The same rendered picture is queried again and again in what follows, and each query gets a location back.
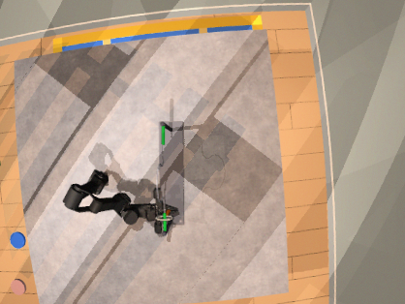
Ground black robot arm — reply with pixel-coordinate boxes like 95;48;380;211
63;169;156;225

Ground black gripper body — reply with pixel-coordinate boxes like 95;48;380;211
140;188;162;234

